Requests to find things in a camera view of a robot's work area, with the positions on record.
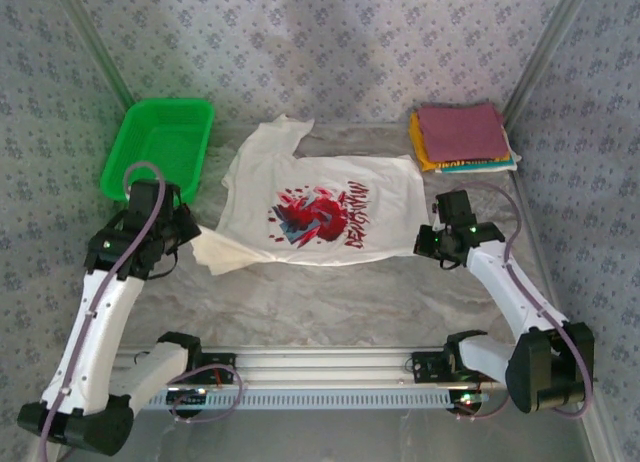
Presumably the purple cable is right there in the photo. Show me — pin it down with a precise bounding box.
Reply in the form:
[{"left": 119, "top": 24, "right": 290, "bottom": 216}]
[
  {"left": 452, "top": 180, "right": 596, "bottom": 424},
  {"left": 37, "top": 161, "right": 245, "bottom": 462}
]

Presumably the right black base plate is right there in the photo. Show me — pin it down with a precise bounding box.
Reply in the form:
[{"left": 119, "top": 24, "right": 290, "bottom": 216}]
[{"left": 410, "top": 351, "right": 503, "bottom": 383}]

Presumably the left controller board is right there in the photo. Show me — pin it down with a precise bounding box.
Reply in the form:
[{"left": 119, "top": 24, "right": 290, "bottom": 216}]
[{"left": 166, "top": 387, "right": 209, "bottom": 417}]

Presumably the green plastic basket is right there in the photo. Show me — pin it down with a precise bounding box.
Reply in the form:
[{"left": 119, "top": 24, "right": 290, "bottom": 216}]
[{"left": 99, "top": 97, "right": 216, "bottom": 206}]

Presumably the aluminium table side rail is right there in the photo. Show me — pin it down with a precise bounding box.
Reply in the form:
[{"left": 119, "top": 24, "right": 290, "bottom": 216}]
[{"left": 512, "top": 174, "right": 571, "bottom": 323}]

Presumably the white t-shirt red print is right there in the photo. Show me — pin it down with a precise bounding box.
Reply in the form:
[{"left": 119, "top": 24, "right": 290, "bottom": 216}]
[{"left": 191, "top": 114, "right": 426, "bottom": 277}]

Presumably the white folded t-shirt teal print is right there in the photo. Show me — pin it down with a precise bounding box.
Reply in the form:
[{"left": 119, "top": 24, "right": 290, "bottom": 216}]
[{"left": 434, "top": 124, "right": 523, "bottom": 175}]

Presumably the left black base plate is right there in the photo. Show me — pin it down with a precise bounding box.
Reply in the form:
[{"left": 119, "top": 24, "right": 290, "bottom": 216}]
[{"left": 189, "top": 351, "right": 236, "bottom": 385}]

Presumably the stack of folded clothes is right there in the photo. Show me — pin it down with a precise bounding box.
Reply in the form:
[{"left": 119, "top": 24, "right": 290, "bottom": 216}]
[{"left": 408, "top": 111, "right": 512, "bottom": 174}]

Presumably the aluminium frame post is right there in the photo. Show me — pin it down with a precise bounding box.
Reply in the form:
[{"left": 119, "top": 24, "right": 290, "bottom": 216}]
[{"left": 502, "top": 0, "right": 596, "bottom": 128}]

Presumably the right controller board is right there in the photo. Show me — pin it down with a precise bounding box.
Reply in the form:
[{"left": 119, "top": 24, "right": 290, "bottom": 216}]
[{"left": 448, "top": 390, "right": 490, "bottom": 417}]

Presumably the controller board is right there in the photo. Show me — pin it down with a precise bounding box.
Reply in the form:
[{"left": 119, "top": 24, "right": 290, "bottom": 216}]
[
  {"left": 448, "top": 390, "right": 490, "bottom": 417},
  {"left": 166, "top": 387, "right": 209, "bottom": 417}
]

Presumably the aluminium mounting rail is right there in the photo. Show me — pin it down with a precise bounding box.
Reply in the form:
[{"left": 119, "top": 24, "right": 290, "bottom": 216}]
[{"left": 109, "top": 346, "right": 516, "bottom": 386}]

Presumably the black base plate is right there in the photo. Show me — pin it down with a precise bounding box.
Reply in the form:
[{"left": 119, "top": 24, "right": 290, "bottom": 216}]
[
  {"left": 189, "top": 351, "right": 236, "bottom": 385},
  {"left": 410, "top": 351, "right": 503, "bottom": 383}
]

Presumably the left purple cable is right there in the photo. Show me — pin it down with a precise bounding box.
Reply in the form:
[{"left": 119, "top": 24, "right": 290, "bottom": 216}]
[{"left": 37, "top": 161, "right": 245, "bottom": 462}]

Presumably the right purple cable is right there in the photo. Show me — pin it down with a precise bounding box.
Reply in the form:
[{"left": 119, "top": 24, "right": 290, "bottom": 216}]
[{"left": 452, "top": 180, "right": 596, "bottom": 424}]

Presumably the grey slotted cable duct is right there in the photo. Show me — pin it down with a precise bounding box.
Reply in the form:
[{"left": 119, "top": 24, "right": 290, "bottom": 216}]
[{"left": 144, "top": 387, "right": 489, "bottom": 412}]

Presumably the maroon folded t-shirt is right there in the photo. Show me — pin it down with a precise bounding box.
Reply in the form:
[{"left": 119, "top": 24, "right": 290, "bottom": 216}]
[{"left": 416, "top": 103, "right": 506, "bottom": 163}]

